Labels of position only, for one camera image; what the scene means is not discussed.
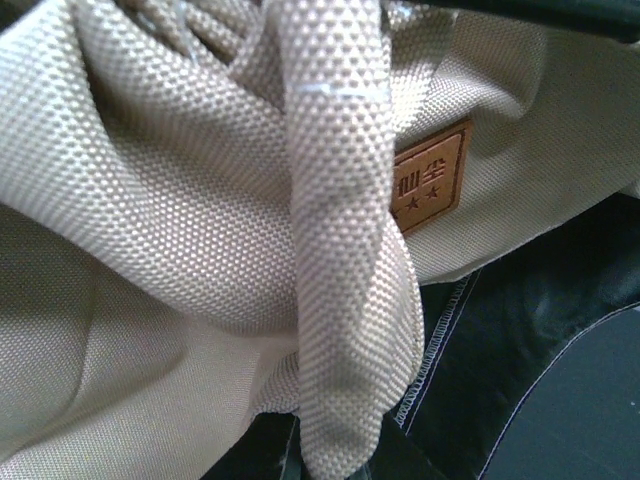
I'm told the beige pet tent fabric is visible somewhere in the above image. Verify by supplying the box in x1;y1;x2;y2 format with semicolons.
1;1;639;479

